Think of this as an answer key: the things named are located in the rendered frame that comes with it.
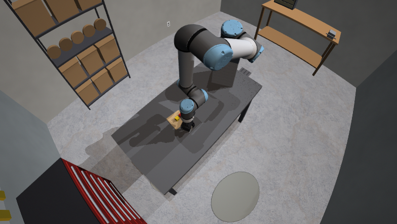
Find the tan mat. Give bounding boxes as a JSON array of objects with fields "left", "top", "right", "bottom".
[{"left": 166, "top": 110, "right": 183, "bottom": 130}]

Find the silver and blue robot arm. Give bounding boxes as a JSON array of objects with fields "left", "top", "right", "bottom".
[{"left": 174, "top": 20, "right": 264, "bottom": 123}]

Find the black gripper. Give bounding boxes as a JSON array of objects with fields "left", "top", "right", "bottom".
[{"left": 181, "top": 121, "right": 195, "bottom": 133}]

